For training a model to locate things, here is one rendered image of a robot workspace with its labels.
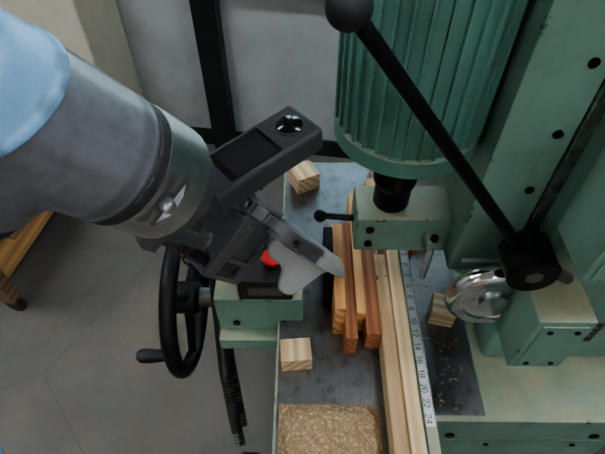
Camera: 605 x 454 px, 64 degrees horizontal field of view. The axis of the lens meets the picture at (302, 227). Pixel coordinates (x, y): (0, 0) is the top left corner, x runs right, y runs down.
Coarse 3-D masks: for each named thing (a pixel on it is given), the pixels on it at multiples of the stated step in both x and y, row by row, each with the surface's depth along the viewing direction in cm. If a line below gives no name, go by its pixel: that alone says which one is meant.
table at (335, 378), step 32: (288, 192) 95; (320, 192) 95; (352, 192) 95; (320, 224) 90; (320, 288) 81; (320, 320) 77; (320, 352) 73; (288, 384) 70; (320, 384) 70; (352, 384) 70; (384, 416) 67; (384, 448) 65
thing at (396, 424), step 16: (384, 256) 80; (384, 272) 78; (384, 304) 74; (384, 320) 72; (384, 336) 71; (384, 352) 69; (384, 368) 68; (384, 384) 68; (400, 384) 66; (384, 400) 68; (400, 400) 65; (400, 416) 63; (400, 432) 62; (400, 448) 61
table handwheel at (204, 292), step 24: (168, 264) 78; (192, 264) 94; (168, 288) 76; (192, 288) 88; (168, 312) 76; (192, 312) 89; (168, 336) 76; (192, 336) 93; (168, 360) 79; (192, 360) 91
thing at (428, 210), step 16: (368, 192) 71; (416, 192) 71; (432, 192) 71; (352, 208) 75; (368, 208) 69; (416, 208) 69; (432, 208) 69; (448, 208) 69; (352, 224) 74; (368, 224) 69; (384, 224) 69; (400, 224) 69; (416, 224) 69; (432, 224) 69; (448, 224) 69; (368, 240) 71; (384, 240) 71; (400, 240) 71; (416, 240) 71
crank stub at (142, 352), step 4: (140, 352) 82; (144, 352) 82; (148, 352) 82; (152, 352) 82; (156, 352) 82; (160, 352) 82; (136, 356) 82; (140, 356) 82; (144, 356) 82; (148, 356) 82; (152, 356) 82; (156, 356) 82; (160, 356) 82; (140, 360) 82; (144, 360) 82; (148, 360) 82; (152, 360) 82; (156, 360) 82; (160, 360) 82
